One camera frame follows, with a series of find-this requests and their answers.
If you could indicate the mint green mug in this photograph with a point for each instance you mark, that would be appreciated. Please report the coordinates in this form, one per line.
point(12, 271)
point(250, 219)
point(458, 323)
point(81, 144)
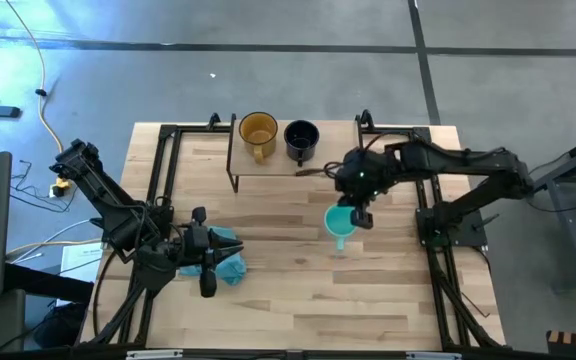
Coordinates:
point(337, 225)

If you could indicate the silver table clamp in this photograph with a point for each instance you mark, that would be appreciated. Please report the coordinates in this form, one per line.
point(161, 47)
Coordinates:
point(153, 354)
point(433, 356)

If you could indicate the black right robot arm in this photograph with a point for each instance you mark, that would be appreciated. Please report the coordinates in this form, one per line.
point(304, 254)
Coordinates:
point(468, 162)

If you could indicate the yellow speckled ceramic mug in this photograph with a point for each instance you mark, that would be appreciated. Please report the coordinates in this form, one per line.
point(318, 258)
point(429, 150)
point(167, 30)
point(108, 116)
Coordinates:
point(258, 135)

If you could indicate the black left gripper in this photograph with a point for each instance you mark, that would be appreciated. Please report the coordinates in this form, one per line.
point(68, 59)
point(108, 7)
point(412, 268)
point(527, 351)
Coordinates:
point(203, 240)

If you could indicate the grey metal stand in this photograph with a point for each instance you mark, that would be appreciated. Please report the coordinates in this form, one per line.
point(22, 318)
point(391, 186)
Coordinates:
point(575, 225)

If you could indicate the black glossy mug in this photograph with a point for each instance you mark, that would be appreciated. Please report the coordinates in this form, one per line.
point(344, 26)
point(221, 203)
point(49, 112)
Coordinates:
point(301, 137)

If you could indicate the yellow power plug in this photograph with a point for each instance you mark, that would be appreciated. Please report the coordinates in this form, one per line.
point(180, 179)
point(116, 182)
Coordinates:
point(62, 186)

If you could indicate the teal microfibre cloth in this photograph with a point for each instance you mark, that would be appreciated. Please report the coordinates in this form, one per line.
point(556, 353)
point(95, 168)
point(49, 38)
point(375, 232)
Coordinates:
point(230, 272)

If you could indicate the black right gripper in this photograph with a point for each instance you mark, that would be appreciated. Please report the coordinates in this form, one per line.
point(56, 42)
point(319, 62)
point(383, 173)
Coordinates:
point(365, 172)

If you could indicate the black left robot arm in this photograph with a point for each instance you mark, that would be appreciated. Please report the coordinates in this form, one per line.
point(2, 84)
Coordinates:
point(113, 210)

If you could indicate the black bag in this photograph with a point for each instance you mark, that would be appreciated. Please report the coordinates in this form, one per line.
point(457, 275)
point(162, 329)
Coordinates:
point(60, 325)

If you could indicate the white paper sheet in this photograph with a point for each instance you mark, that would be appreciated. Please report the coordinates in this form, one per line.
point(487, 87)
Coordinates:
point(80, 265)

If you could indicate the black aluminium extrusion frame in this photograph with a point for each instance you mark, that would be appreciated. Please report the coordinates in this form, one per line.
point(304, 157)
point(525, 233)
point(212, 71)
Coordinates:
point(159, 150)

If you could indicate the wooden shelf with black frame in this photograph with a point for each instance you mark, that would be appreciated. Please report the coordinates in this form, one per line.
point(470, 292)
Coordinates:
point(278, 167)

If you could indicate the black furniture beam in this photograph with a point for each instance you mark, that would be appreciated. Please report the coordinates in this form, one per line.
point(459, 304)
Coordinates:
point(48, 282)

